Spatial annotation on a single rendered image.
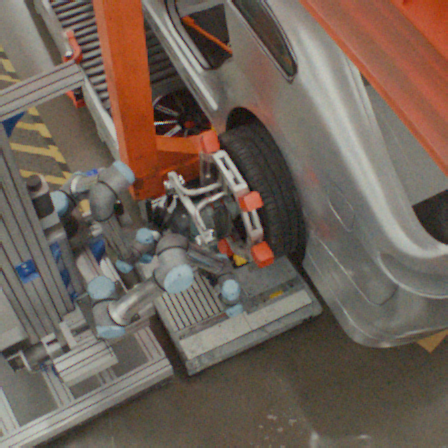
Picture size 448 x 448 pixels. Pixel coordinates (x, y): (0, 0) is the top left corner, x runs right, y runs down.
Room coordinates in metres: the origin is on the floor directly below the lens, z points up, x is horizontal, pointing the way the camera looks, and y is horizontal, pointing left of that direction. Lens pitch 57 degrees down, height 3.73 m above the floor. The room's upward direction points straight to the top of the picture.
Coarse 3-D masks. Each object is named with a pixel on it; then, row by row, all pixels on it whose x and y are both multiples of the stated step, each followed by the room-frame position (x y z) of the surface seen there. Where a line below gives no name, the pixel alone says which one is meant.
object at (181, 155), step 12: (204, 132) 2.51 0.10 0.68; (156, 144) 2.30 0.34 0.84; (168, 144) 2.34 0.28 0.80; (180, 144) 2.38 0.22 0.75; (192, 144) 2.42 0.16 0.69; (168, 156) 2.27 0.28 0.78; (180, 156) 2.30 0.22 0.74; (192, 156) 2.33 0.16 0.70; (168, 168) 2.27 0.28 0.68; (180, 168) 2.28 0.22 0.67; (192, 168) 2.31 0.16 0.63
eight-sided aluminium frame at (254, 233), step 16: (208, 160) 2.06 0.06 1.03; (224, 160) 2.00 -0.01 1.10; (208, 176) 2.14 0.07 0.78; (224, 176) 1.91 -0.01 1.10; (240, 176) 1.89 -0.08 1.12; (208, 192) 2.09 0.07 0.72; (240, 192) 1.81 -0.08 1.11; (240, 208) 1.77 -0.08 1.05; (256, 224) 1.72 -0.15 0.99; (240, 240) 1.86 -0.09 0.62; (256, 240) 1.71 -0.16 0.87; (240, 256) 1.75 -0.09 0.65
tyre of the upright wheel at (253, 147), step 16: (240, 128) 2.18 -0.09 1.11; (256, 128) 2.15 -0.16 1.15; (224, 144) 2.09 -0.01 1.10; (240, 144) 2.04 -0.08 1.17; (256, 144) 2.03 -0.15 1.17; (272, 144) 2.03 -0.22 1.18; (240, 160) 1.95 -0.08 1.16; (256, 160) 1.94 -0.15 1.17; (272, 160) 1.94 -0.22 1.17; (256, 176) 1.86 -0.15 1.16; (272, 176) 1.87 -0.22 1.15; (288, 176) 1.88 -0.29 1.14; (272, 192) 1.81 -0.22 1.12; (288, 192) 1.82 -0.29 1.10; (272, 208) 1.75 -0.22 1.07; (288, 208) 1.77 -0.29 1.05; (272, 224) 1.70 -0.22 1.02; (288, 224) 1.73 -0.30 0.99; (304, 224) 1.75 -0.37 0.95; (272, 240) 1.67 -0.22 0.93; (288, 240) 1.69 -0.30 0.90; (304, 240) 1.73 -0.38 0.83
